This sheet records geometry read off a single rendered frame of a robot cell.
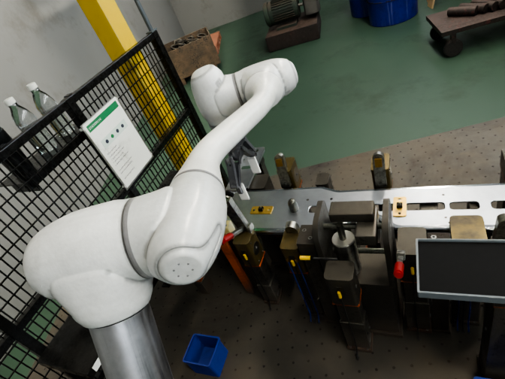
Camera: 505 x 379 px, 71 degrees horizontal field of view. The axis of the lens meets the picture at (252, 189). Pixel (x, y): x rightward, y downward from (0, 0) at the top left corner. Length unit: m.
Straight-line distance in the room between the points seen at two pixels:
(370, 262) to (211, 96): 0.65
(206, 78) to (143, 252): 0.58
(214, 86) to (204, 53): 5.04
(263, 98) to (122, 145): 0.80
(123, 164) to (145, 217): 0.99
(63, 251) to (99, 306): 0.10
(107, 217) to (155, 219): 0.08
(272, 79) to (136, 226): 0.57
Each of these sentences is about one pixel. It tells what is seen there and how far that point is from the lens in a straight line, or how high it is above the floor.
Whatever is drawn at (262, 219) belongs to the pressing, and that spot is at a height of 1.00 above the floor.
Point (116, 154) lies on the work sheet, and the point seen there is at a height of 1.28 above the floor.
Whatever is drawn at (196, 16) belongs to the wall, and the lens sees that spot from 9.05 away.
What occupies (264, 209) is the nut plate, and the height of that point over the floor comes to 1.00.
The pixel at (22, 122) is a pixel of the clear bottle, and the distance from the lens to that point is 1.38.
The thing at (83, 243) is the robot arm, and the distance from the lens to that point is 0.57.
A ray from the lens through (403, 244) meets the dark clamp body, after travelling 0.98.
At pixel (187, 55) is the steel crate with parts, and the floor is 0.41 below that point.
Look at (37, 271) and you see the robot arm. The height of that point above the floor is 1.54.
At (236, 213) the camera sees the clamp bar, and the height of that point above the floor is 1.16.
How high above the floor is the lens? 1.83
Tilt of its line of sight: 36 degrees down
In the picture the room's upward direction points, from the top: 24 degrees counter-clockwise
